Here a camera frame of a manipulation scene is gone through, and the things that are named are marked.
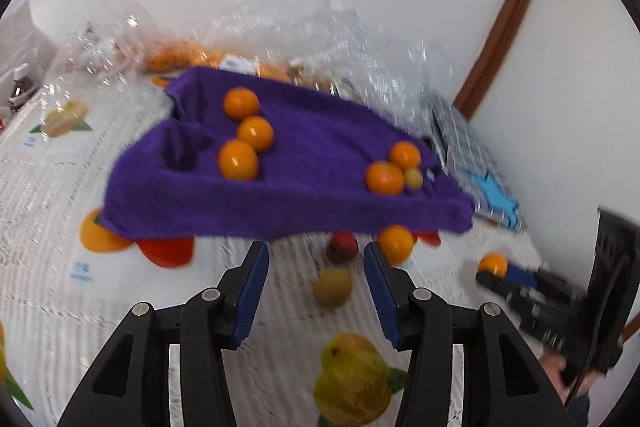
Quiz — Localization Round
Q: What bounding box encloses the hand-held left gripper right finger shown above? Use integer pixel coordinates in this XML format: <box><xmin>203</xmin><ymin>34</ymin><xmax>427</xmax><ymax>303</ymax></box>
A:
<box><xmin>363</xmin><ymin>241</ymin><xmax>573</xmax><ymax>427</ymax></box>

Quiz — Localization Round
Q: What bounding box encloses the blue star cutout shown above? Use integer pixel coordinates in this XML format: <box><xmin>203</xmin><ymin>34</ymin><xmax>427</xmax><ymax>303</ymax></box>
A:
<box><xmin>467</xmin><ymin>169</ymin><xmax>521</xmax><ymax>228</ymax></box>

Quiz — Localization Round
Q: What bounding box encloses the brown wooden door frame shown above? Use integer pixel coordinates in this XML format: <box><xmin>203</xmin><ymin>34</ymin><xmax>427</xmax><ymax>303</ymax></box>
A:
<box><xmin>452</xmin><ymin>0</ymin><xmax>551</xmax><ymax>118</ymax></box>

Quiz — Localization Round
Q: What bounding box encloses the printed white tablecloth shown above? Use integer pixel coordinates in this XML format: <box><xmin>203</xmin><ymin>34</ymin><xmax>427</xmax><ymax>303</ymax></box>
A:
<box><xmin>0</xmin><ymin>72</ymin><xmax>591</xmax><ymax>427</ymax></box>

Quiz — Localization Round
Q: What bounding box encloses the large clear plastic bag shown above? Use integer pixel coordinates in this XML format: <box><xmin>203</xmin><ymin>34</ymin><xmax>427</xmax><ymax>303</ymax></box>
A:
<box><xmin>210</xmin><ymin>0</ymin><xmax>456</xmax><ymax>132</ymax></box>

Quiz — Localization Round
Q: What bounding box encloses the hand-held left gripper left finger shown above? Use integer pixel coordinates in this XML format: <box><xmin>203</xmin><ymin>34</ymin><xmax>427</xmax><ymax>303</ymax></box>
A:
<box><xmin>57</xmin><ymin>241</ymin><xmax>271</xmax><ymax>427</ymax></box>

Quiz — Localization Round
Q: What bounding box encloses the checkered box with blue star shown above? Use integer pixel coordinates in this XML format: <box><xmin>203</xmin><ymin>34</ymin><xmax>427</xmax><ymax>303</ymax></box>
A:
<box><xmin>427</xmin><ymin>92</ymin><xmax>523</xmax><ymax>230</ymax></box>

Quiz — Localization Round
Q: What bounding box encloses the pile of bagged oranges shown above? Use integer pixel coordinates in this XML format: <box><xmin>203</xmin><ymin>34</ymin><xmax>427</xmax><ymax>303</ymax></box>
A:
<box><xmin>145</xmin><ymin>38</ymin><xmax>301</xmax><ymax>82</ymax></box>

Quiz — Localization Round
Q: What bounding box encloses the small crumpled clear plastic bag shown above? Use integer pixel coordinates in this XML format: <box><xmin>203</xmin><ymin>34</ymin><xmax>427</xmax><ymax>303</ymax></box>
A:
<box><xmin>47</xmin><ymin>0</ymin><xmax>168</xmax><ymax>98</ymax></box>

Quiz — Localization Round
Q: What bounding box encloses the purple towel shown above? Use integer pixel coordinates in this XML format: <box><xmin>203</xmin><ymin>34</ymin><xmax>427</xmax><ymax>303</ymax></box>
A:
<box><xmin>102</xmin><ymin>66</ymin><xmax>476</xmax><ymax>242</ymax></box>

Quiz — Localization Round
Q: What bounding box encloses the person's right hand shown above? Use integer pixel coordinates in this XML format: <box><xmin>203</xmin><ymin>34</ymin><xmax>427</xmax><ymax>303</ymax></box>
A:
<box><xmin>540</xmin><ymin>349</ymin><xmax>593</xmax><ymax>405</ymax></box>

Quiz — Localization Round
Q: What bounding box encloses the white plastic bag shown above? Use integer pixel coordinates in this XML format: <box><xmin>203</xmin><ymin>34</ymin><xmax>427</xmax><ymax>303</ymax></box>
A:
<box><xmin>0</xmin><ymin>2</ymin><xmax>58</xmax><ymax>108</ymax></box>

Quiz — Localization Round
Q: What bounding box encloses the brown bottle white cap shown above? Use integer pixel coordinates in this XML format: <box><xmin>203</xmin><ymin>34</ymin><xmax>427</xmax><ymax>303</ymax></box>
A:
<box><xmin>7</xmin><ymin>63</ymin><xmax>36</xmax><ymax>114</ymax></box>

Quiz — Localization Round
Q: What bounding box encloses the small round orange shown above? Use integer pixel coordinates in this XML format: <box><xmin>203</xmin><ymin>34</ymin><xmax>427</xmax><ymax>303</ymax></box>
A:
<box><xmin>365</xmin><ymin>161</ymin><xmax>406</xmax><ymax>196</ymax></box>
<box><xmin>237</xmin><ymin>116</ymin><xmax>275</xmax><ymax>152</ymax></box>
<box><xmin>223</xmin><ymin>87</ymin><xmax>261</xmax><ymax>122</ymax></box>
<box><xmin>218</xmin><ymin>139</ymin><xmax>260</xmax><ymax>181</ymax></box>
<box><xmin>389</xmin><ymin>141</ymin><xmax>422</xmax><ymax>170</ymax></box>
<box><xmin>377</xmin><ymin>225</ymin><xmax>416</xmax><ymax>267</ymax></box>
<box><xmin>477</xmin><ymin>252</ymin><xmax>509</xmax><ymax>278</ymax></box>

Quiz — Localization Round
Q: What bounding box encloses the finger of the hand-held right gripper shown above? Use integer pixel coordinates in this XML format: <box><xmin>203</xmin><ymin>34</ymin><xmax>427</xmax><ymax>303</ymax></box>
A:
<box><xmin>505</xmin><ymin>264</ymin><xmax>576</xmax><ymax>295</ymax></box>
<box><xmin>475</xmin><ymin>272</ymin><xmax>538</xmax><ymax>313</ymax></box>

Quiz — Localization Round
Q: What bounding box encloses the small red plum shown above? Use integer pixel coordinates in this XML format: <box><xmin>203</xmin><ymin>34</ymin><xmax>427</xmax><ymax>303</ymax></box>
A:
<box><xmin>327</xmin><ymin>232</ymin><xmax>360</xmax><ymax>265</ymax></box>

